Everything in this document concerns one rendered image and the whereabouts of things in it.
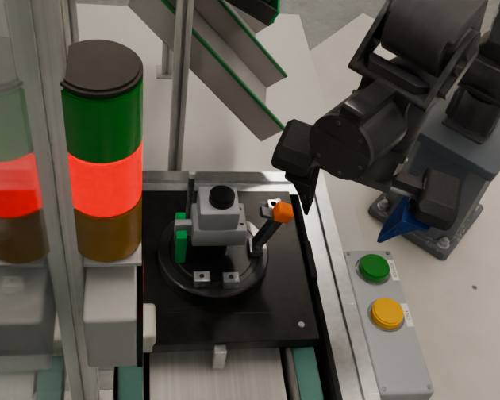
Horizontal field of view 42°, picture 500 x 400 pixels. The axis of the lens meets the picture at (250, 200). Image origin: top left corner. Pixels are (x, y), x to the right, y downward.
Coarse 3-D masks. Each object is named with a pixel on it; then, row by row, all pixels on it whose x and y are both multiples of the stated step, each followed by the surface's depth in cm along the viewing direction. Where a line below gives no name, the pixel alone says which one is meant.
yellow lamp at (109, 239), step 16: (80, 224) 44; (96, 224) 43; (112, 224) 43; (128, 224) 44; (80, 240) 45; (96, 240) 45; (112, 240) 45; (128, 240) 46; (96, 256) 46; (112, 256) 46
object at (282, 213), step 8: (264, 208) 78; (272, 208) 79; (280, 208) 77; (288, 208) 78; (264, 216) 78; (272, 216) 78; (280, 216) 77; (288, 216) 78; (264, 224) 81; (272, 224) 79; (280, 224) 79; (264, 232) 80; (272, 232) 80; (256, 240) 81; (264, 240) 81; (256, 248) 82
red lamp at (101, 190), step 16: (80, 160) 39; (128, 160) 40; (80, 176) 40; (96, 176) 40; (112, 176) 40; (128, 176) 41; (80, 192) 41; (96, 192) 41; (112, 192) 41; (128, 192) 42; (80, 208) 43; (96, 208) 42; (112, 208) 42; (128, 208) 43
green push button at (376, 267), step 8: (368, 256) 87; (376, 256) 88; (360, 264) 87; (368, 264) 86; (376, 264) 87; (384, 264) 87; (360, 272) 87; (368, 272) 86; (376, 272) 86; (384, 272) 86; (376, 280) 86
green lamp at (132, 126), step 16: (64, 96) 36; (80, 96) 36; (128, 96) 36; (64, 112) 37; (80, 112) 36; (96, 112) 36; (112, 112) 36; (128, 112) 37; (80, 128) 37; (96, 128) 37; (112, 128) 37; (128, 128) 38; (80, 144) 38; (96, 144) 38; (112, 144) 38; (128, 144) 39; (96, 160) 39; (112, 160) 39
